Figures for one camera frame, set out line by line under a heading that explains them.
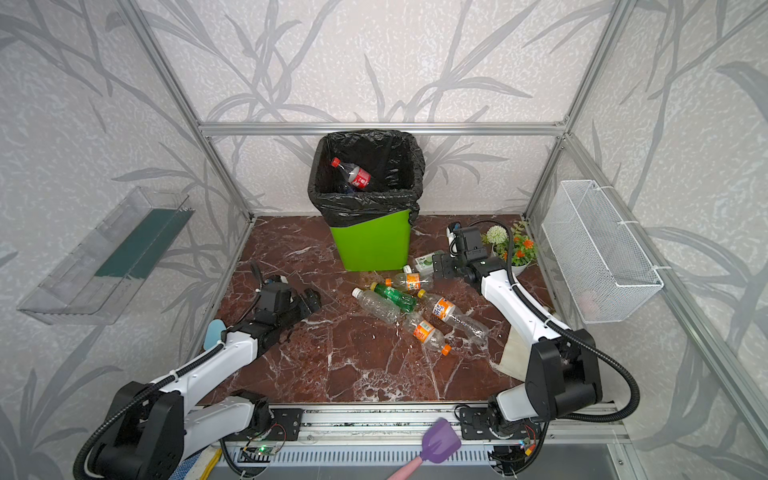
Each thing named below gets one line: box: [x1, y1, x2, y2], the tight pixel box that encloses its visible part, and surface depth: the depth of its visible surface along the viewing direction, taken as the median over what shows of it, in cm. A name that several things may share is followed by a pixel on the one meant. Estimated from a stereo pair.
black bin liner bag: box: [308, 130, 425, 228], surface depth 93 cm
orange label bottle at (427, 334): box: [406, 312, 453, 356], surface depth 88 cm
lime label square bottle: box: [414, 252, 435, 275], surface depth 104 cm
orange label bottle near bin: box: [385, 272, 434, 291], surface depth 98 cm
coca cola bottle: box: [331, 157, 373, 192], surface depth 99 cm
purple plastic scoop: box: [387, 417, 462, 480], surface depth 72 cm
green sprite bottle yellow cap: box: [370, 282, 418, 313], surface depth 93 cm
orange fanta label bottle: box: [417, 289, 491, 346], surface depth 91 cm
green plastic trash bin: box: [329, 209, 411, 272], surface depth 94 cm
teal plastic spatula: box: [204, 319, 227, 351], surface depth 92 cm
